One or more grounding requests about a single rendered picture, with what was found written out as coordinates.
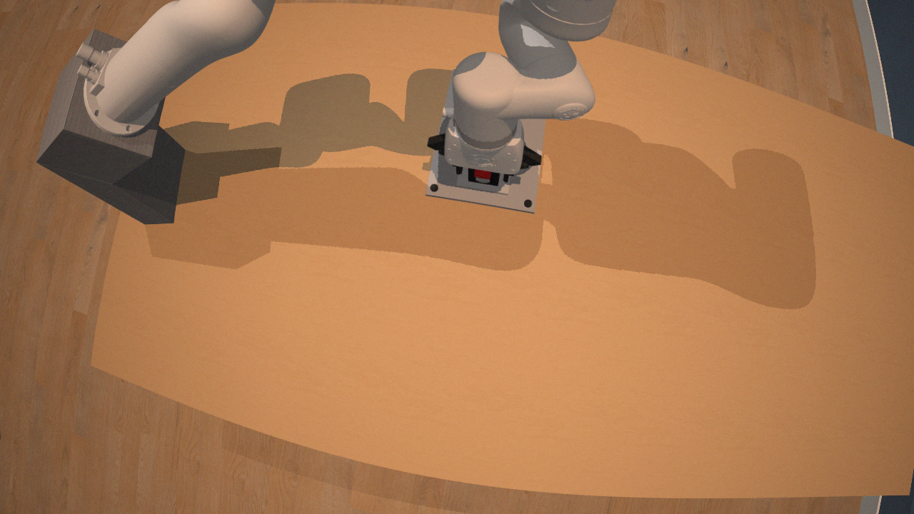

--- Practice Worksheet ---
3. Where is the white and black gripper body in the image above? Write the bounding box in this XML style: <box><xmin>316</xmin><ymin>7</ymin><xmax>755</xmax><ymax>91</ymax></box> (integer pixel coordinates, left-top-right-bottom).
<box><xmin>444</xmin><ymin>119</ymin><xmax>524</xmax><ymax>174</ymax></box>

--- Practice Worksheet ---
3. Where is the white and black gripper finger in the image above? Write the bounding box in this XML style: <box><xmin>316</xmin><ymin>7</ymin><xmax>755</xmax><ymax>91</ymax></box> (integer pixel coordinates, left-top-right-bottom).
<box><xmin>503</xmin><ymin>146</ymin><xmax>542</xmax><ymax>183</ymax></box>
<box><xmin>427</xmin><ymin>133</ymin><xmax>463</xmax><ymax>175</ymax></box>

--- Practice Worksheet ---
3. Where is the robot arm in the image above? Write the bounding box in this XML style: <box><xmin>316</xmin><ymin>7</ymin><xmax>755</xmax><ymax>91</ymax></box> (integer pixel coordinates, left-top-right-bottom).
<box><xmin>76</xmin><ymin>0</ymin><xmax>617</xmax><ymax>150</ymax></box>

